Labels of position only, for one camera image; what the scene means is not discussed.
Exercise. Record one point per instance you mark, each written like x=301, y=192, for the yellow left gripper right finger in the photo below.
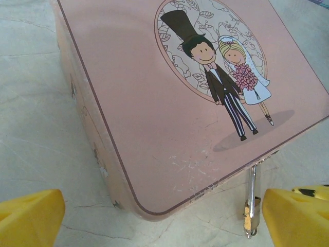
x=295, y=221

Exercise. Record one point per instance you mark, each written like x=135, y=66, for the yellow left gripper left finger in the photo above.
x=28, y=218

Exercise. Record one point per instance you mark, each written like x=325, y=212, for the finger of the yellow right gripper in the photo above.
x=312, y=191

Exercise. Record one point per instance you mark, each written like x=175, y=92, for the pink wedding couple tin box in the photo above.
x=167, y=103

